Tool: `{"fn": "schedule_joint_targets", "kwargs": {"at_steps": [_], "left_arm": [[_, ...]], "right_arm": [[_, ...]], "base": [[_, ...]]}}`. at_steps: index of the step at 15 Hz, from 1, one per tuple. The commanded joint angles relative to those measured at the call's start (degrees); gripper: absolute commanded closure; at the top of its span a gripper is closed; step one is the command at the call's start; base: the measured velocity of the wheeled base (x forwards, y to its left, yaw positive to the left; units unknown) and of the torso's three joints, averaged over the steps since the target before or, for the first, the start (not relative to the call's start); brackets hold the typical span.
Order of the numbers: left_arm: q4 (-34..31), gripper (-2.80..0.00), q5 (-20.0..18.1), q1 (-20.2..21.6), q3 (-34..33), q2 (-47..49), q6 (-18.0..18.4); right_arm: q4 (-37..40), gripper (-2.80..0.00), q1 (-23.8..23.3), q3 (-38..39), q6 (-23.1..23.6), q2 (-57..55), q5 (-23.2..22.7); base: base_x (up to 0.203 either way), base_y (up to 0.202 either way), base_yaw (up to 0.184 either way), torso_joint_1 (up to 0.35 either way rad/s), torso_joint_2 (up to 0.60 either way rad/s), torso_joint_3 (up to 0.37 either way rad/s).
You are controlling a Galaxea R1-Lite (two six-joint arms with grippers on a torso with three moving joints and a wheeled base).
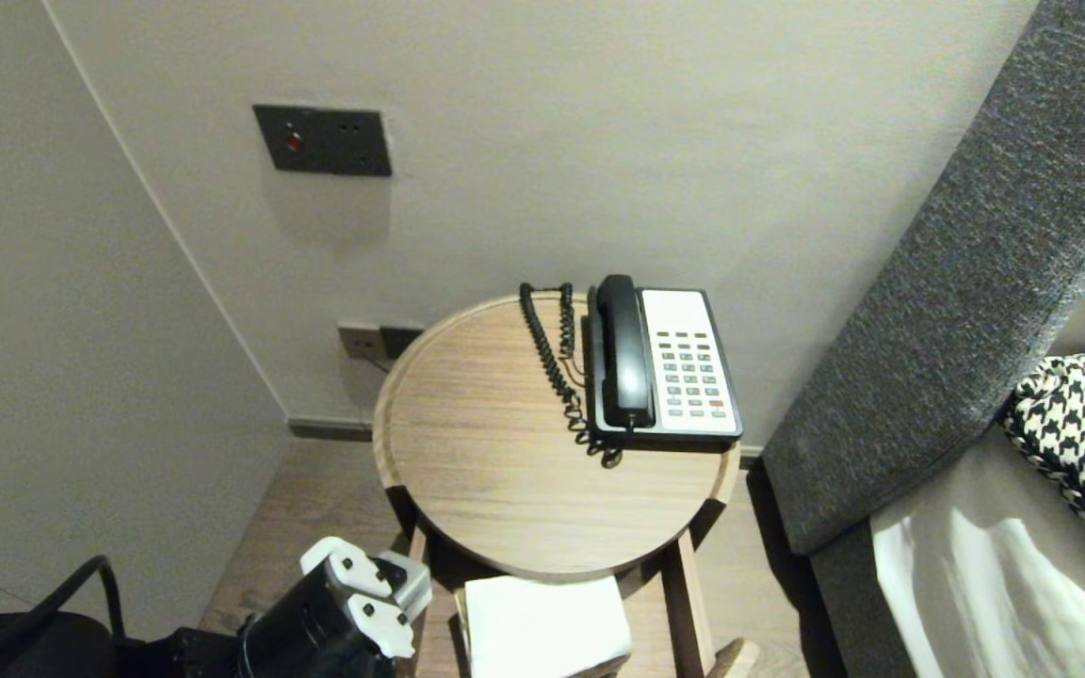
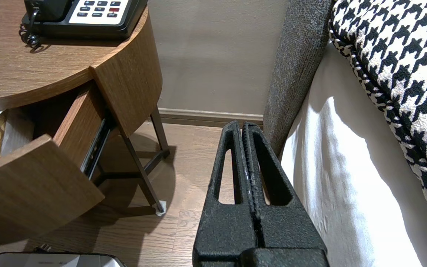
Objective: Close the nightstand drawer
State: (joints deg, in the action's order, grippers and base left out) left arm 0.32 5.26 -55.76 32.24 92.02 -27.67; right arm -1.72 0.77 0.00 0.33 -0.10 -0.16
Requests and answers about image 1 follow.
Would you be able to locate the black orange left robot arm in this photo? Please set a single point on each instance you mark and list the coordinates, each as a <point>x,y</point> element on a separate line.
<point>307,631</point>

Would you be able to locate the grey fabric bed base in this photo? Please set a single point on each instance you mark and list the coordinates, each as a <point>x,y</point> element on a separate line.
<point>849,612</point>

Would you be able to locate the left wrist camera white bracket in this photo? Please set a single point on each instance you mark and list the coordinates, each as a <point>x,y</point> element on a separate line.
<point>364,589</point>

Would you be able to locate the grey wall socket plate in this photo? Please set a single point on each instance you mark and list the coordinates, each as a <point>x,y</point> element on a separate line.
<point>359,341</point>

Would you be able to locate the white and black telephone base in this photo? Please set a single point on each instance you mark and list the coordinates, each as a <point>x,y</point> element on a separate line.
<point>684,377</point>

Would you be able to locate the black wall socket plate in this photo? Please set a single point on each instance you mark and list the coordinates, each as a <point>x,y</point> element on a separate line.
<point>401,341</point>

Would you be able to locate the black telephone handset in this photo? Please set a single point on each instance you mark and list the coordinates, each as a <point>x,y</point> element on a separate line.
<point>623,358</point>

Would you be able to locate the grey fabric headboard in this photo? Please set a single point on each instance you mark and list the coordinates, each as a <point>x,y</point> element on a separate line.
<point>976,282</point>

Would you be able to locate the dark wall switch panel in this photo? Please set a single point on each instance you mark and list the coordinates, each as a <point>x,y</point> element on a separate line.
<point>326,141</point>

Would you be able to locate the round wooden side table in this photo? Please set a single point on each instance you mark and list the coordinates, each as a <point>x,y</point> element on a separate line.
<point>505,452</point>

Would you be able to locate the gold tissue box white tissue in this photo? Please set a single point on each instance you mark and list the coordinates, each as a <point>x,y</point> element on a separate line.
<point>542,621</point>

